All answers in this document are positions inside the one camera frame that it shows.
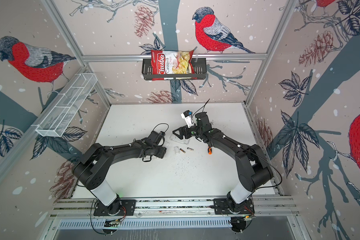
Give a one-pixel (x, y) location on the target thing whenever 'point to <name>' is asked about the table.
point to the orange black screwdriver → (209, 150)
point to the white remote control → (175, 138)
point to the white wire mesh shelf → (66, 105)
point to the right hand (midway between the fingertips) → (176, 132)
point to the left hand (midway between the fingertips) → (161, 151)
